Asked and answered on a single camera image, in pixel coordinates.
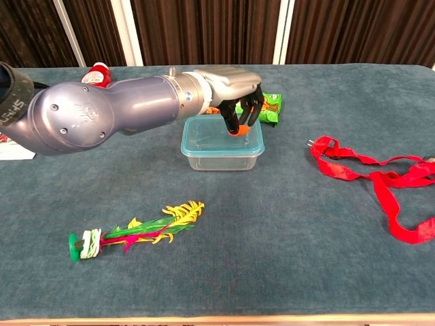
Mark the clear plastic container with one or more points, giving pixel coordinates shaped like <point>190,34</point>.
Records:
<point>221,163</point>

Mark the dark brown curtain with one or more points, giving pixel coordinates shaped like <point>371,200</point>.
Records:
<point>204,30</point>

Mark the wide white frame post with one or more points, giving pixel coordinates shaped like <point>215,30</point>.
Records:
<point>127,30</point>
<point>283,30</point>

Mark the red ketchup squeeze bottle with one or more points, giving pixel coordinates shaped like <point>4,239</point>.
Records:
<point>98,76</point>

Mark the blue plastic lid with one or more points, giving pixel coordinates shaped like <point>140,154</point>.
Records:
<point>204,142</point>

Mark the teal table cloth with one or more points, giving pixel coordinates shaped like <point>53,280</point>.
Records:
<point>238,237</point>

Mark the thin white frame post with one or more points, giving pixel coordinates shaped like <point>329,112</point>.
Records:
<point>69,34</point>

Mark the white red printed card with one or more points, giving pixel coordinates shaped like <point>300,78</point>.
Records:
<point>13,151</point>

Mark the colourful feather shuttlecock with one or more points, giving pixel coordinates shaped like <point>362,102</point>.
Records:
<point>91,244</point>

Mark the green orange snack bag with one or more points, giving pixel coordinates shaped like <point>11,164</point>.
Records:
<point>272,110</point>

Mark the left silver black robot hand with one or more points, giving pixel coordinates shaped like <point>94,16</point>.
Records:
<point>234,83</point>

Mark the left purple-grey robot arm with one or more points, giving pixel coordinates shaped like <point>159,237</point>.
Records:
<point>85,115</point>

